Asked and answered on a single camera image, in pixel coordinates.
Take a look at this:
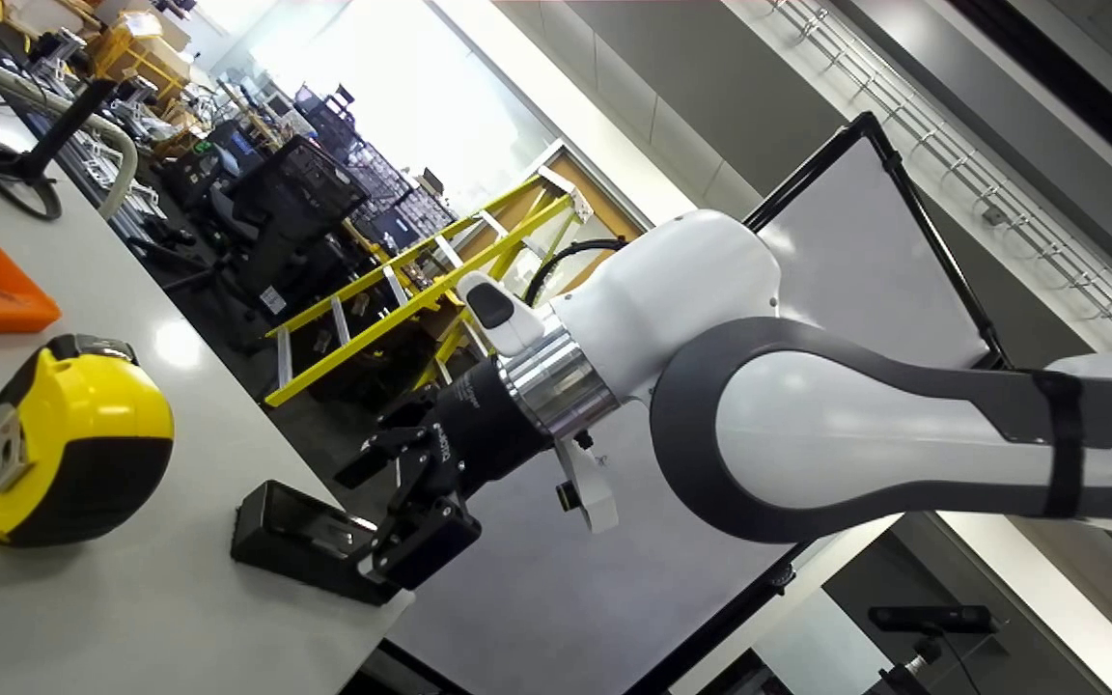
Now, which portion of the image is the large whiteboard black frame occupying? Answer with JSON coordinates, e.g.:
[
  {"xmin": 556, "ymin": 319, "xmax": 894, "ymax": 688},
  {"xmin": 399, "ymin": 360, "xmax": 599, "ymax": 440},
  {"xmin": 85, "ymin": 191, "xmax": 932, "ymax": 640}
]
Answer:
[{"xmin": 394, "ymin": 115, "xmax": 998, "ymax": 695}]

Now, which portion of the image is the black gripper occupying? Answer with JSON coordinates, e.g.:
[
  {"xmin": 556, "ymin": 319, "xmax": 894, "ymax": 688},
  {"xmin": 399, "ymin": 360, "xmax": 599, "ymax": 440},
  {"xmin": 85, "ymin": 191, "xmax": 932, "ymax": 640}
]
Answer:
[{"xmin": 334, "ymin": 360, "xmax": 552, "ymax": 594}]

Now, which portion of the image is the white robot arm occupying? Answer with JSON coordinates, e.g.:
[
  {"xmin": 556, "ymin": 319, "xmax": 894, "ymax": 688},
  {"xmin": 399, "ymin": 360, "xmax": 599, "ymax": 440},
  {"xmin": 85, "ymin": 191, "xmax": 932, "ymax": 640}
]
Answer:
[{"xmin": 347, "ymin": 211, "xmax": 1112, "ymax": 603}]

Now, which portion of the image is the black camera stand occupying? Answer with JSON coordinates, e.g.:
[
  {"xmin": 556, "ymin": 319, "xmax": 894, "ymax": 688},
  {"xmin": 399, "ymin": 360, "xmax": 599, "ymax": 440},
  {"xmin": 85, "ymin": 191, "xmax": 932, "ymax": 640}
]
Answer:
[{"xmin": 0, "ymin": 79, "xmax": 116, "ymax": 218}]

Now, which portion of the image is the yellow black tape measure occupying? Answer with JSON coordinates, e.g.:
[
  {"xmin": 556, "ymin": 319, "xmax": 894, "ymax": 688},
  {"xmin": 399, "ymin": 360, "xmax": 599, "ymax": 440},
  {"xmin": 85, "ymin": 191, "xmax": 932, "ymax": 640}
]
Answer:
[{"xmin": 0, "ymin": 333, "xmax": 173, "ymax": 548}]

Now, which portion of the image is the black board duster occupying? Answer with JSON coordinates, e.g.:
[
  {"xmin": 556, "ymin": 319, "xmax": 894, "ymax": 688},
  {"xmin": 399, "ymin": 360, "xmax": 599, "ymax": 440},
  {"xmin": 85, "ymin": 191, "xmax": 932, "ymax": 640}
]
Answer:
[{"xmin": 233, "ymin": 477, "xmax": 394, "ymax": 604}]

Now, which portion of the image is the yellow step ladder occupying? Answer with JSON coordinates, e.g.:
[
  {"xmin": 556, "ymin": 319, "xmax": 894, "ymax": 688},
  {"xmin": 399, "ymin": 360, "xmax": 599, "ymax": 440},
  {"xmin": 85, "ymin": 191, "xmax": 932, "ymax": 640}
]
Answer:
[{"xmin": 266, "ymin": 171, "xmax": 589, "ymax": 409}]

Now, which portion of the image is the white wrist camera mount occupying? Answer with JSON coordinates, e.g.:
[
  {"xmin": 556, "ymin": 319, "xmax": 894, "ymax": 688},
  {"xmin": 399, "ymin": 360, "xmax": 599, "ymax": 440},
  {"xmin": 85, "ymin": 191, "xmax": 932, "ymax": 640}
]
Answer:
[{"xmin": 457, "ymin": 271, "xmax": 619, "ymax": 532}]

